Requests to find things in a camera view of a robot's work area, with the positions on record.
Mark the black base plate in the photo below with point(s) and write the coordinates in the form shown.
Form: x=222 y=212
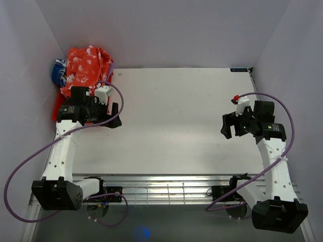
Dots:
x=218 y=191
x=106 y=199

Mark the red plastic bin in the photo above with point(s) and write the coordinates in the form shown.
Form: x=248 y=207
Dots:
x=59 y=101

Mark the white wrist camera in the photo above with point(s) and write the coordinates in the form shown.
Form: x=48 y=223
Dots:
x=241 y=103
x=103 y=93

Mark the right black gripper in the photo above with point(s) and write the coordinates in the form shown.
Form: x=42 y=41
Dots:
x=230 y=118

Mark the aluminium rail frame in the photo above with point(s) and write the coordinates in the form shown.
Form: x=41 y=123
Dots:
x=157 y=208

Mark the blue white patterned trousers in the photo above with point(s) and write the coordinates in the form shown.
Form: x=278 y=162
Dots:
x=58 y=75

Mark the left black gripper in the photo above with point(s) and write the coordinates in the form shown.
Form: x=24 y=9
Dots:
x=104 y=108

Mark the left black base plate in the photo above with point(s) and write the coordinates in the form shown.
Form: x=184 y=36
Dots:
x=106 y=199

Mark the red white tie-dye trousers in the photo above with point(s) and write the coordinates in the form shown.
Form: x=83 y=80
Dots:
x=87 y=67

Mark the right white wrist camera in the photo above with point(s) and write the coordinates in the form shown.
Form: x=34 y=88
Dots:
x=241 y=103

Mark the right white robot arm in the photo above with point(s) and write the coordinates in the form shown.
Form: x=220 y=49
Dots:
x=277 y=208

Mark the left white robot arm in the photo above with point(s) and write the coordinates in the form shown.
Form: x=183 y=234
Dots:
x=56 y=190

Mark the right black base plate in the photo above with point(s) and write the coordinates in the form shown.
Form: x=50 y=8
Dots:
x=218 y=191

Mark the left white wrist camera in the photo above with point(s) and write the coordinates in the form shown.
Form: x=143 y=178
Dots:
x=103 y=93

